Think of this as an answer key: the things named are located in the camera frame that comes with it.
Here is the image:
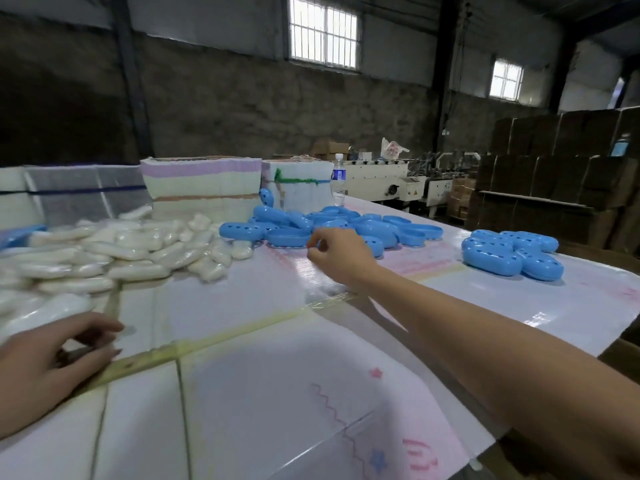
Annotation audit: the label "person's left hand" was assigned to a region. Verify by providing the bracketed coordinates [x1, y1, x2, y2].
[0, 311, 125, 441]

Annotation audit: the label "person's right hand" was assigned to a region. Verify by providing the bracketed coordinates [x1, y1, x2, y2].
[305, 227, 381, 291]

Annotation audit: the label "pile of blue plastic lids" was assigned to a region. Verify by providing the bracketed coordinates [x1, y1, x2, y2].
[219, 204, 445, 258]

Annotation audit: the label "pile of white soaps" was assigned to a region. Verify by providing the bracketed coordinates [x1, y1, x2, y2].
[0, 204, 255, 341]

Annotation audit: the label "row of blue boxes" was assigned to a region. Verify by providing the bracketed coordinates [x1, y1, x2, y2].
[461, 229, 565, 282]

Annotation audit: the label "person's right forearm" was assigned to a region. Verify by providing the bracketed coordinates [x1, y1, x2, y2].
[357, 268, 640, 480]

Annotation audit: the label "clear water bottle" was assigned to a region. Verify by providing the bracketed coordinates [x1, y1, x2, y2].
[331, 153, 347, 207]

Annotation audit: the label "white sheet stack, green mark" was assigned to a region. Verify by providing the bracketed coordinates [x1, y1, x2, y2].
[261, 159, 335, 215]

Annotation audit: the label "white workshop machine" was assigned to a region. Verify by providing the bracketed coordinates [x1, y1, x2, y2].
[339, 152, 481, 218]

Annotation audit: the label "brown cardboard box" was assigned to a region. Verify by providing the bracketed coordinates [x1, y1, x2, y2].
[312, 139, 351, 161]

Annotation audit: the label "white plastic bag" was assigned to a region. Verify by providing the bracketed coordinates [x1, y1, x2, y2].
[379, 137, 410, 161]

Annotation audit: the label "row of stacked flat cartons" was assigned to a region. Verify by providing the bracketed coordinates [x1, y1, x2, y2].
[0, 167, 46, 231]

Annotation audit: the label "silver sheet bundle, blue band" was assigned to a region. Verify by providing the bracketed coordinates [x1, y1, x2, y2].
[22, 164, 151, 228]

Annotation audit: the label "dark metal pillar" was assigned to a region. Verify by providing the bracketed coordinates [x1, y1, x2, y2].
[432, 0, 462, 153]
[109, 0, 155, 161]
[547, 29, 576, 113]

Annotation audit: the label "stacks of brown carton boxes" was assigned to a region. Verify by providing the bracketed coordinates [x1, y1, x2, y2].
[447, 105, 640, 255]

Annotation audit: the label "small barred window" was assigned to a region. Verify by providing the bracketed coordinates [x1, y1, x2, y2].
[489, 58, 525, 101]

